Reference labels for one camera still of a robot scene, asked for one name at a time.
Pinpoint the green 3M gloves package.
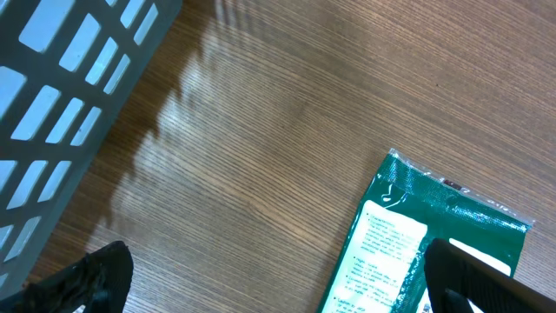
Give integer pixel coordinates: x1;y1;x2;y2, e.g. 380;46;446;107
318;149;534;313

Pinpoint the grey plastic mesh basket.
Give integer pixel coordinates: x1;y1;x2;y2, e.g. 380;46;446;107
1;0;182;297

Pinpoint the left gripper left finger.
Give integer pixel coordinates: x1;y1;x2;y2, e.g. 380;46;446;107
1;241;134;313

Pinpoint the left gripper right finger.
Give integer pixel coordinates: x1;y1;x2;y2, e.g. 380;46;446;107
424;238;555;313

